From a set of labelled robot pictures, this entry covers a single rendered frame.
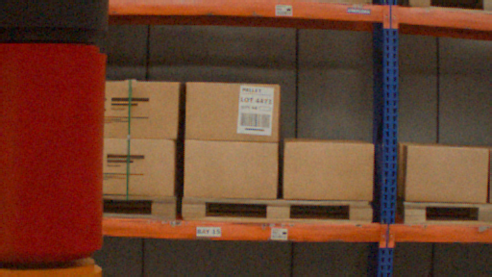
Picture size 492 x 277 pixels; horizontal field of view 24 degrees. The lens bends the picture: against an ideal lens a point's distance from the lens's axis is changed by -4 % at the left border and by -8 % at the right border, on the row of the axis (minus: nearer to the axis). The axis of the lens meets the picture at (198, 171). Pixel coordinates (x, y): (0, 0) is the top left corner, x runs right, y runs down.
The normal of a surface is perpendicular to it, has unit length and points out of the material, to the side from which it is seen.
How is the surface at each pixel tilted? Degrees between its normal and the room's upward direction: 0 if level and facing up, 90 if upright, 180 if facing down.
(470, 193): 91
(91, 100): 90
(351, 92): 90
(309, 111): 90
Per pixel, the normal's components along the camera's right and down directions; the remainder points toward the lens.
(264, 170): -0.04, 0.02
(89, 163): 0.87, 0.04
